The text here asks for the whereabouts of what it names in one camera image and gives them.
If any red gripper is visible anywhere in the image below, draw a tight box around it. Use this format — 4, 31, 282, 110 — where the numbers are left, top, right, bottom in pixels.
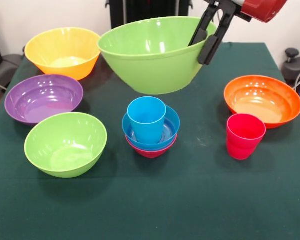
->
188, 0, 288, 66

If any light green plastic bowl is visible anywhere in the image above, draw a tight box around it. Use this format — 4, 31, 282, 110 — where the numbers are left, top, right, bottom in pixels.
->
97, 16, 218, 95
23, 111, 108, 179

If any small blue plastic bowl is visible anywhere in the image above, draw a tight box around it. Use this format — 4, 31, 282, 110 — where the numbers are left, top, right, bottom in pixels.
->
121, 104, 181, 152

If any blue plastic cup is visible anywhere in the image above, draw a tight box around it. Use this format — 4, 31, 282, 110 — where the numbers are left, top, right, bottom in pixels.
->
126, 96, 167, 145

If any shallow orange plastic bowl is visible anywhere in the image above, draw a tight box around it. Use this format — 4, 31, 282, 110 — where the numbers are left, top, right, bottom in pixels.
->
223, 75, 300, 130

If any black floor stand base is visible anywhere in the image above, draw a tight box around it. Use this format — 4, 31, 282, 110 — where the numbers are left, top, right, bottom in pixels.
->
281, 48, 300, 87

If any red plastic cup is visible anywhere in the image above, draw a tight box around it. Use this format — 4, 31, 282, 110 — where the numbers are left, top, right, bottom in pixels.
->
226, 112, 267, 161

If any small red plastic bowl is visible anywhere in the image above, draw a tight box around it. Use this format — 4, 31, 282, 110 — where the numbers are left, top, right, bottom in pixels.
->
125, 134, 178, 159

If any large yellow-orange plastic bowl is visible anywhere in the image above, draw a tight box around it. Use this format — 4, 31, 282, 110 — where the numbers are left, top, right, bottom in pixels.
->
24, 27, 102, 82

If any dark green table cloth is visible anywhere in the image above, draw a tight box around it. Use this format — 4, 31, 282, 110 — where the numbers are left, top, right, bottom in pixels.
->
0, 41, 300, 240

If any shallow purple plastic bowl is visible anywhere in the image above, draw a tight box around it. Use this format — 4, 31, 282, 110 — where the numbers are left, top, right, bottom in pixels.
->
4, 74, 84, 125

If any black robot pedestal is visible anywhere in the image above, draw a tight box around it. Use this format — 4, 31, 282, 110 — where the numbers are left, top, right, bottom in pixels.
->
109, 0, 206, 30

